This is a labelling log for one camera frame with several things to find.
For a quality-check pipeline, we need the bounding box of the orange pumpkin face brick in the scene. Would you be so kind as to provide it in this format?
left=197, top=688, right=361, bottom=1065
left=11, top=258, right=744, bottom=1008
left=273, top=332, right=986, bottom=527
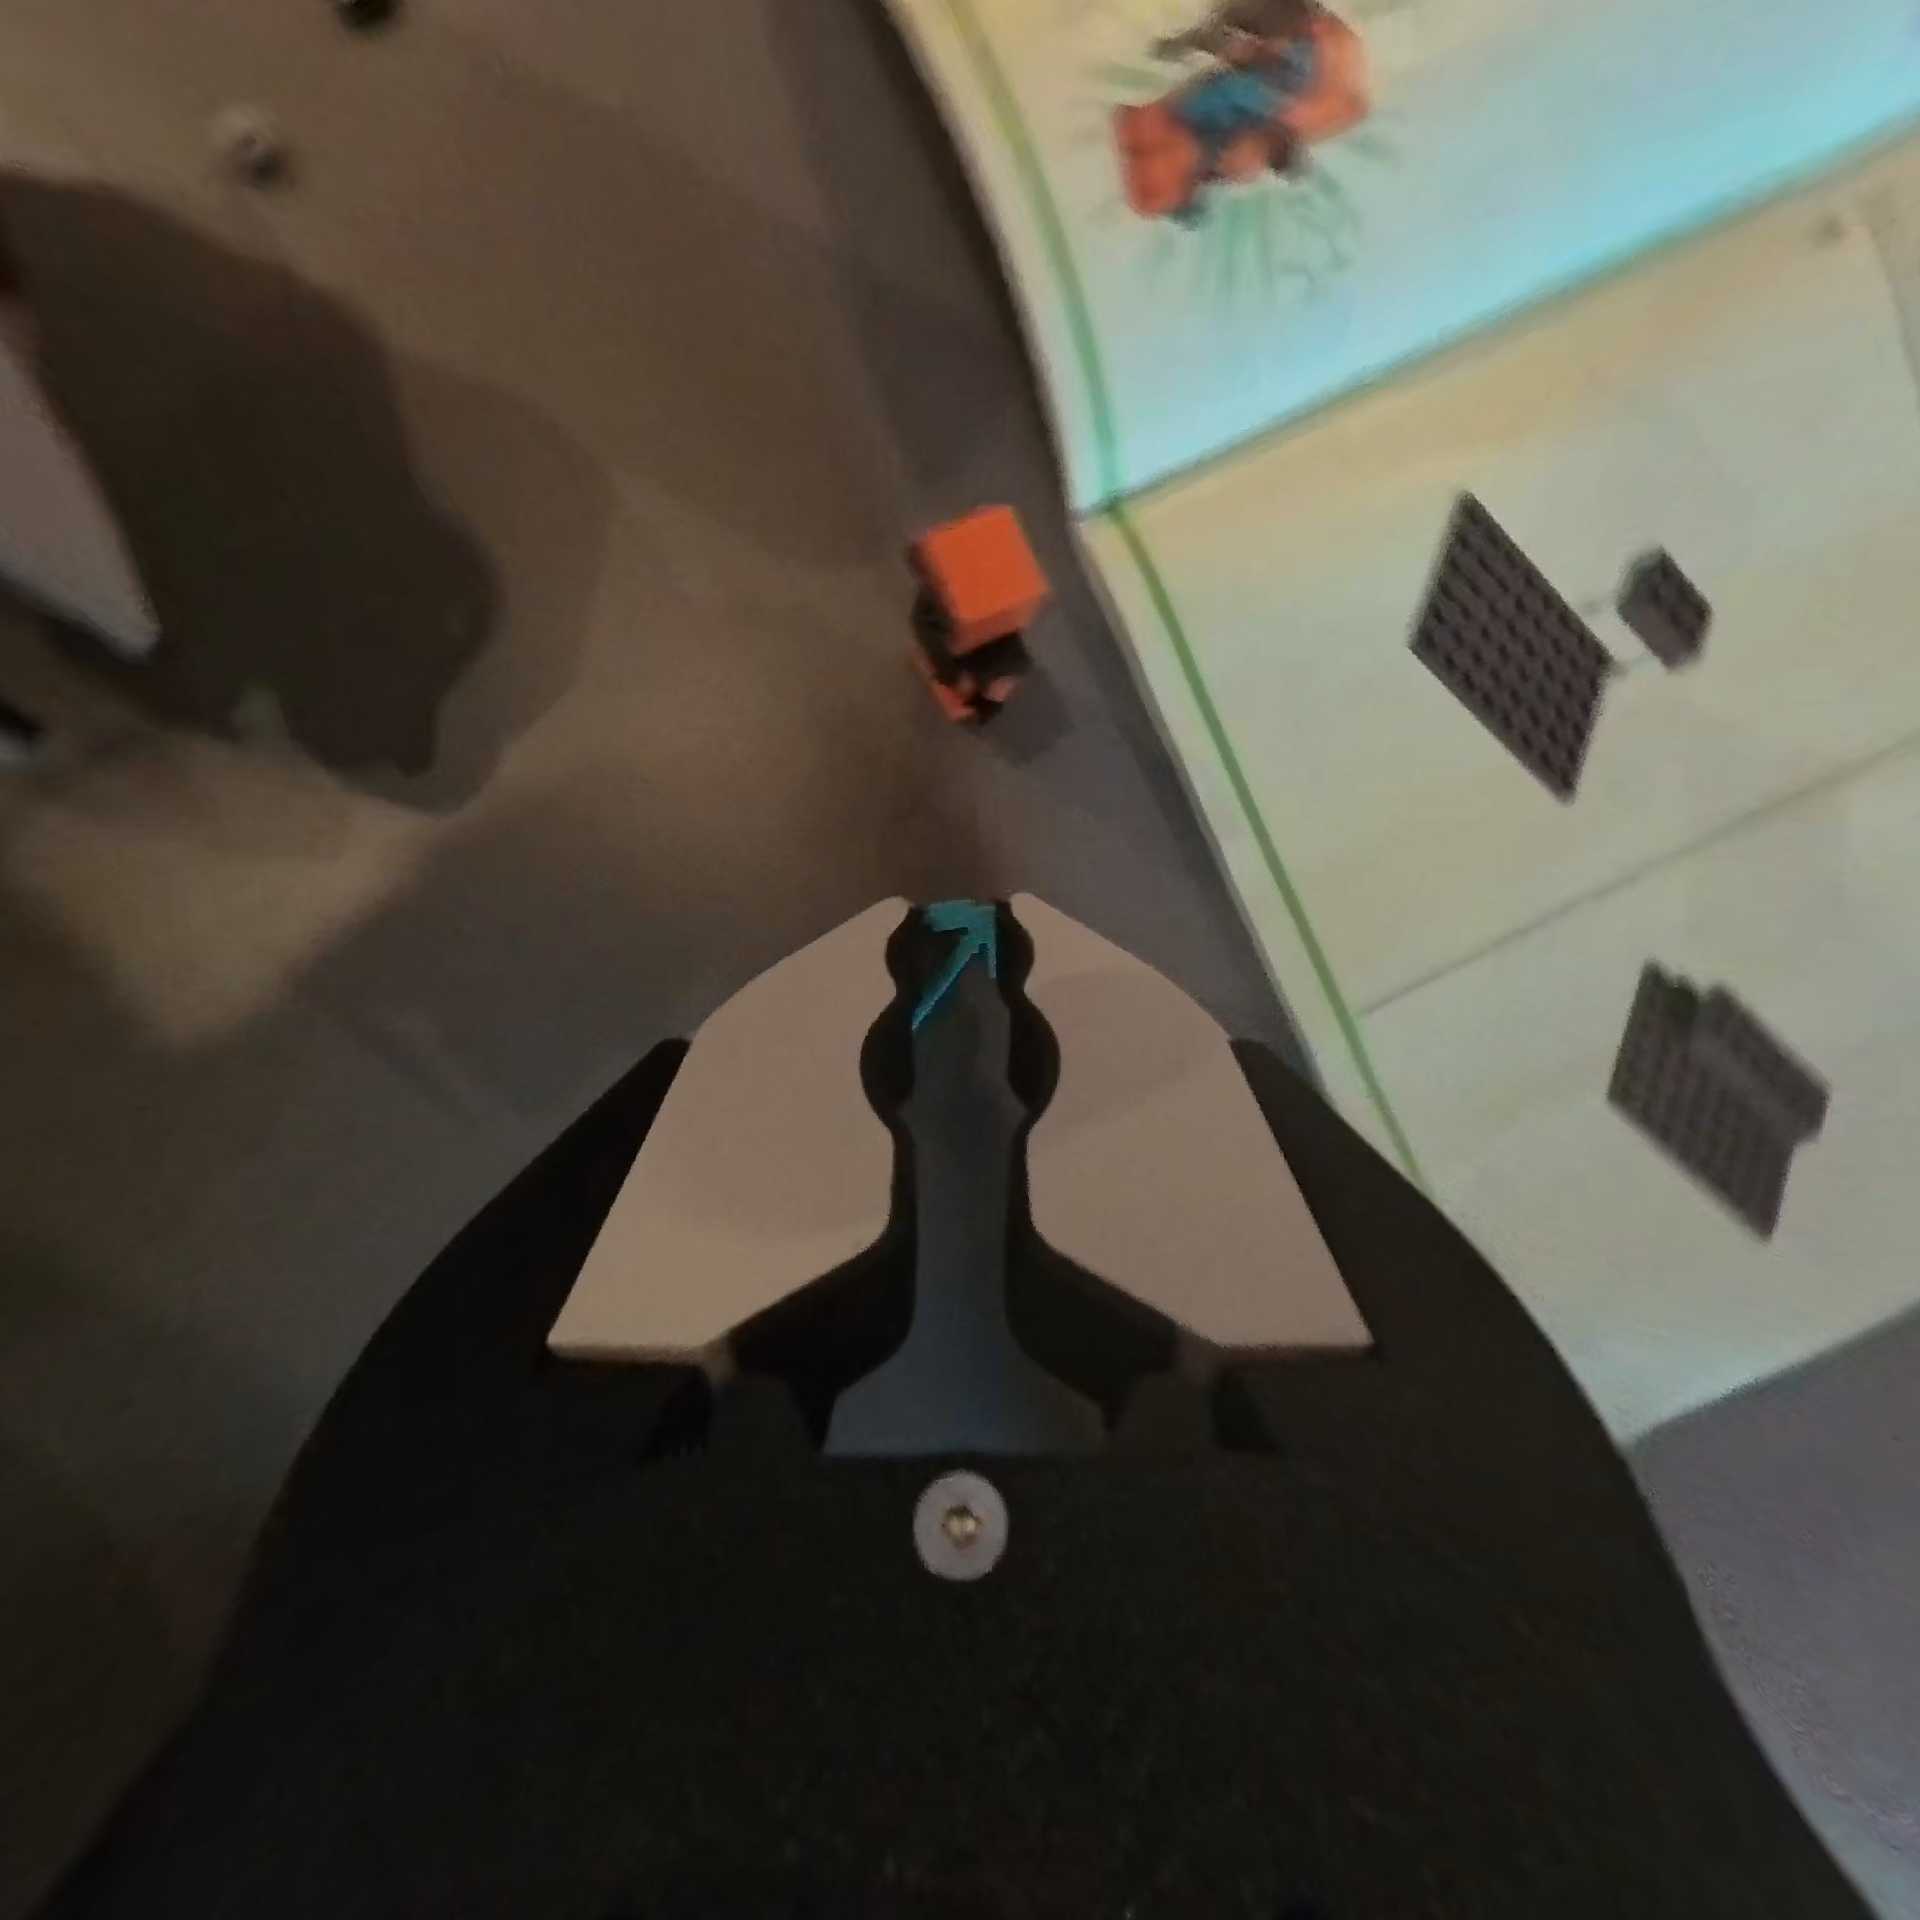
left=911, top=503, right=1052, bottom=636

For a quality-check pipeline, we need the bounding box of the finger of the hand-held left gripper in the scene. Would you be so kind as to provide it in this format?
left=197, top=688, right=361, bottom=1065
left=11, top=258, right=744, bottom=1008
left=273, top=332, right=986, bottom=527
left=0, top=326, right=164, bottom=665

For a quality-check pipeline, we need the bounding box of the teal toy sword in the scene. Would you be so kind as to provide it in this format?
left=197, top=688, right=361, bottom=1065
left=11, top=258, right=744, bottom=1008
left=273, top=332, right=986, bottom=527
left=908, top=897, right=1020, bottom=1040

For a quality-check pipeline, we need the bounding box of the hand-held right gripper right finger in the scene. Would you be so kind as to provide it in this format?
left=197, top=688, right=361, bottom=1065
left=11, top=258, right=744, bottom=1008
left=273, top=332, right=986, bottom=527
left=1004, top=891, right=1379, bottom=1360

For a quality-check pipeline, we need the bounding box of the white instruction booklet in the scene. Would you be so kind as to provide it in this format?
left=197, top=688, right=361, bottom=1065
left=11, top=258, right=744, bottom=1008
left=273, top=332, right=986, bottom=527
left=882, top=0, right=1920, bottom=1449

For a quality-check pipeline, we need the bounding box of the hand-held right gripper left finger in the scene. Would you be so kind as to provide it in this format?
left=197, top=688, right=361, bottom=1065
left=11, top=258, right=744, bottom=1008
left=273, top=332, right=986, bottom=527
left=547, top=897, right=921, bottom=1370

